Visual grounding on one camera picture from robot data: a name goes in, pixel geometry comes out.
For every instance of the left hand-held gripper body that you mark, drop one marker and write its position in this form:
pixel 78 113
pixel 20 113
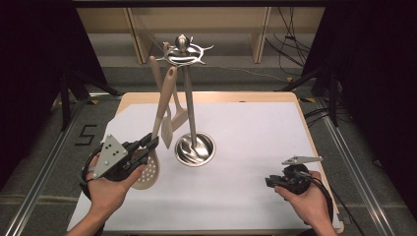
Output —
pixel 109 157

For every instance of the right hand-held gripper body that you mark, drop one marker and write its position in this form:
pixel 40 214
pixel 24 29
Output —
pixel 296 178

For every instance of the beige curved spatula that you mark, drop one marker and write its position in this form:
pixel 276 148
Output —
pixel 180 119

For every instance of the beige slotted skimmer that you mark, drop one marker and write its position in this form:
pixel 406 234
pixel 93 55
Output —
pixel 165 98

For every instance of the metal utensil rack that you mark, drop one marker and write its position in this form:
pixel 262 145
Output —
pixel 190 105

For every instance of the person's right hand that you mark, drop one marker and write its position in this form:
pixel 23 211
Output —
pixel 314 203

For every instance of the person's left hand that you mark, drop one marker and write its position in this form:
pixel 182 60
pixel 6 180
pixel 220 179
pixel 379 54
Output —
pixel 108 195

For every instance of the white paper sheet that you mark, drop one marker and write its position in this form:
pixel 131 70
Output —
pixel 246 137

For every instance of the yellow black tape marker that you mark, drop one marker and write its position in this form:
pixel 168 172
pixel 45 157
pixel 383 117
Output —
pixel 306 99
pixel 92 102

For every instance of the black tripod stand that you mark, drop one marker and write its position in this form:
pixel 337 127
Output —
pixel 65 98
pixel 332 98

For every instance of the black curtain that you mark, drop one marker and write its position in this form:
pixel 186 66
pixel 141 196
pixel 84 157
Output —
pixel 377 82
pixel 32 65

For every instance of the aluminium floor rail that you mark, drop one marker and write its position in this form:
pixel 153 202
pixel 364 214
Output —
pixel 39 183
pixel 357 177

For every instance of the light wooden shelf frame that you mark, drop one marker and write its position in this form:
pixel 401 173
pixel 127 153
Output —
pixel 137 39

